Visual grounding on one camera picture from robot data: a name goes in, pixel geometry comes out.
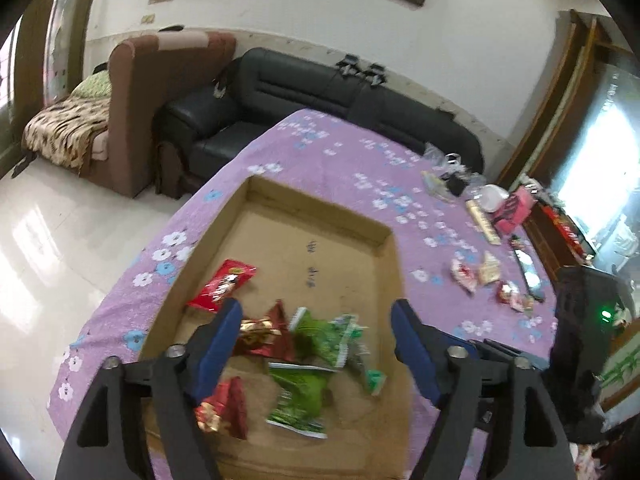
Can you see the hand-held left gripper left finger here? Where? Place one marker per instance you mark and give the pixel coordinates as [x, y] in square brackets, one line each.
[217, 355]

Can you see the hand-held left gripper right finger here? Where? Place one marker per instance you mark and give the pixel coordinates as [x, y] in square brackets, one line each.
[415, 355]

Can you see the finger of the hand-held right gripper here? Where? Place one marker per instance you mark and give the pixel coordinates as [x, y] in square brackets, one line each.
[497, 347]

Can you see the small green clear packet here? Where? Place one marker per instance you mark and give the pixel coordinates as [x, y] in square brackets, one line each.
[372, 380]

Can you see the clear green-trimmed yellow snack packet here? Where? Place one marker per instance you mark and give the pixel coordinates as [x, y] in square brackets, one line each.
[527, 305]

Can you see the dark red foil packet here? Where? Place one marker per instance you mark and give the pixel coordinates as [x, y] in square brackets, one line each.
[227, 407]

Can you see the dark red snack packet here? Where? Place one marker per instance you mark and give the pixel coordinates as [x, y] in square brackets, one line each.
[509, 292]

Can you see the red gold pyramid packet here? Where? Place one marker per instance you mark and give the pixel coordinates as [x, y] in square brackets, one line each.
[272, 335]

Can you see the bright red snack packet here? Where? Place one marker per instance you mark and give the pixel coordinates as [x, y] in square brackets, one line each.
[222, 285]

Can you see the cream biscuit packet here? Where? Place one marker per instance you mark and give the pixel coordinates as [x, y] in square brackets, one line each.
[490, 270]

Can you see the white packet with red label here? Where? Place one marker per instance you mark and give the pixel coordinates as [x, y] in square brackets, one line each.
[462, 276]

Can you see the green pyramid snack packet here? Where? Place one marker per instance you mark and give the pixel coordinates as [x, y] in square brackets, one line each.
[325, 340]

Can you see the large green white-edged packet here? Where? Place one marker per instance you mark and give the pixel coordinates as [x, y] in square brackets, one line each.
[300, 395]

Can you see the cardboard box tray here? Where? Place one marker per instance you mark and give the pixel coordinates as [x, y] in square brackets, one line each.
[300, 240]

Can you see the black smartphone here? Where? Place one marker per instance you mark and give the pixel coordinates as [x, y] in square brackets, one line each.
[527, 270]

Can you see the beige long wafer packet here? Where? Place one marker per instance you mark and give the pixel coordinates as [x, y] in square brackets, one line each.
[482, 221]

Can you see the pink knit-sleeved bottle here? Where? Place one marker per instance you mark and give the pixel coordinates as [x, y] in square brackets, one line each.
[520, 205]

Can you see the clear plastic cup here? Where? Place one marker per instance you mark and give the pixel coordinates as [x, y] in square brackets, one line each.
[490, 196]

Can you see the small black container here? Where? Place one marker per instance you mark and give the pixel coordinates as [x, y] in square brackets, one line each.
[456, 185]

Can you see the flat packet by clip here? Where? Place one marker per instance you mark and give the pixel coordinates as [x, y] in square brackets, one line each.
[435, 185]

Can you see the clear plastic bag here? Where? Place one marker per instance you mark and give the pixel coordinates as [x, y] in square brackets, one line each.
[442, 155]

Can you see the purple floral tablecloth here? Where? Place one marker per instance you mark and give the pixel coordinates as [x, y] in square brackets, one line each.
[350, 160]

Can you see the brown fabric sofa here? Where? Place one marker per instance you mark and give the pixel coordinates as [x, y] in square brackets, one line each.
[140, 110]

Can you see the brown patterned blanket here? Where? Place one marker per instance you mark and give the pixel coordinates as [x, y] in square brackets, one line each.
[65, 130]

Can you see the black leather sofa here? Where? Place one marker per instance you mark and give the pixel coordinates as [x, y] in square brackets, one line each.
[280, 85]

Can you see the black device on sofa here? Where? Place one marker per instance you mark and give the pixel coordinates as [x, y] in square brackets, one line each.
[348, 65]
[376, 74]

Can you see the green pillow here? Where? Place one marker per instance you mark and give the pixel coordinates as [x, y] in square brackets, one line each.
[92, 85]

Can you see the wooden glass door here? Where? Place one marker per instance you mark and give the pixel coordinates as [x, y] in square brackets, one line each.
[65, 35]

